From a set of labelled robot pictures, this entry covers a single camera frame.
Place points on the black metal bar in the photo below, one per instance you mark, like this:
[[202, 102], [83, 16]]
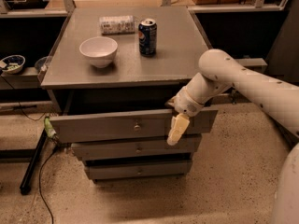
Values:
[[25, 184]]

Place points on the white ceramic bowl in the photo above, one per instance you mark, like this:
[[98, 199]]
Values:
[[99, 51]]

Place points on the grey drawer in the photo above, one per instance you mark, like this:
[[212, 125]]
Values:
[[139, 170], [113, 126], [127, 148]]

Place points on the grey low shelf rail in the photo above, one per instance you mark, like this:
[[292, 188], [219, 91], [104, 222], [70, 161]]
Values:
[[252, 62]]

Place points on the grey drawer cabinet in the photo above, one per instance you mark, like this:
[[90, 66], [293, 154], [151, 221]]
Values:
[[132, 82]]

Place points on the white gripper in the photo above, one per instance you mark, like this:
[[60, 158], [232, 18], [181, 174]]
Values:
[[186, 104]]

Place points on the green chip bag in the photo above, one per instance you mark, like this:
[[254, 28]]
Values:
[[49, 128]]

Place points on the blue pepsi can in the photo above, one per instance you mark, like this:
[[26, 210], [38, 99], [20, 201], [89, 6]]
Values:
[[147, 32]]

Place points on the blue white bowl on shelf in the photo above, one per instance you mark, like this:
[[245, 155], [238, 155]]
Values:
[[12, 64]]

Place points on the lying clear plastic bottle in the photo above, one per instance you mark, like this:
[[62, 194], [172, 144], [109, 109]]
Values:
[[117, 25]]

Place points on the grey top drawer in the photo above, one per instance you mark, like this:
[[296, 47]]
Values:
[[113, 126]]

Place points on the small grey bowl on shelf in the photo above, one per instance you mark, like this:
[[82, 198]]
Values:
[[43, 64]]

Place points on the grey middle drawer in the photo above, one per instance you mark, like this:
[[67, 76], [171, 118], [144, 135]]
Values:
[[127, 148]]

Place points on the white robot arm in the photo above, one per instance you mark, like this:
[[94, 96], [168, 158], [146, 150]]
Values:
[[218, 72]]

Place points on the grey bottom drawer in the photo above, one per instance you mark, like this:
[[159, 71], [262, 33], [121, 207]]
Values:
[[139, 170]]

